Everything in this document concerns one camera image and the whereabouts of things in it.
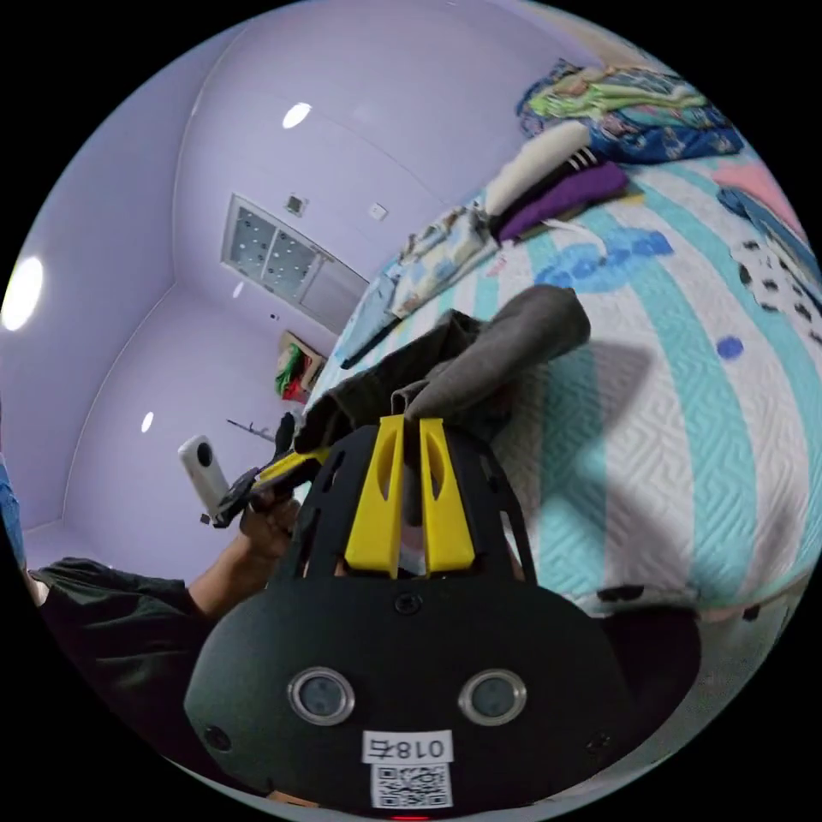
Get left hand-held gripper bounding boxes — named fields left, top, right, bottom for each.
left=210, top=446, right=332, bottom=530

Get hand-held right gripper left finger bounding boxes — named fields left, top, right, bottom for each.
left=344, top=414, right=407, bottom=579

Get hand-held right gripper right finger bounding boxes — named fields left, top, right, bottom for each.
left=419, top=417, right=477, bottom=576

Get gray pants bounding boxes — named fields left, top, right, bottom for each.
left=292, top=284, right=593, bottom=452

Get person's left forearm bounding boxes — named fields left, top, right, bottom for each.
left=184, top=533, right=283, bottom=621

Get person's left hand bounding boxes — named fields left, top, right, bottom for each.
left=239, top=495, right=303, bottom=561

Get carton with colourful things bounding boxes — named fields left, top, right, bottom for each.
left=274, top=330, right=326, bottom=407

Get window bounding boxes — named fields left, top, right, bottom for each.
left=220, top=192, right=371, bottom=317

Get bed with striped printed quilt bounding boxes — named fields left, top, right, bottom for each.
left=300, top=38, right=822, bottom=643

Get person's body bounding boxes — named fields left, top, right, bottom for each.
left=27, top=556, right=703, bottom=792

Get light printed crumpled blanket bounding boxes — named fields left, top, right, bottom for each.
left=384, top=204, right=503, bottom=319

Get pile of clothes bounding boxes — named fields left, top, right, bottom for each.
left=482, top=120, right=646, bottom=244

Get blue printed rolled blanket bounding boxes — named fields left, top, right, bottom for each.
left=515, top=57, right=748, bottom=165

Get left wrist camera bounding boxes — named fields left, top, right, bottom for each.
left=177, top=434, right=233, bottom=509

